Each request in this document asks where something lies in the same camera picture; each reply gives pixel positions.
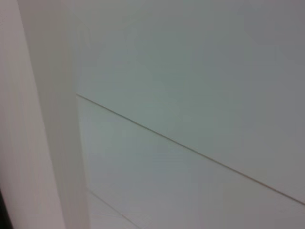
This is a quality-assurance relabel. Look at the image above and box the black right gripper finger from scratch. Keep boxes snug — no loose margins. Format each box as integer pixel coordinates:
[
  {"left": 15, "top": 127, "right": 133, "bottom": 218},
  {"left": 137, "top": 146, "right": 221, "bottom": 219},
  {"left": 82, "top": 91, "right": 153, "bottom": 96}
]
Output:
[{"left": 0, "top": 187, "right": 12, "bottom": 229}]

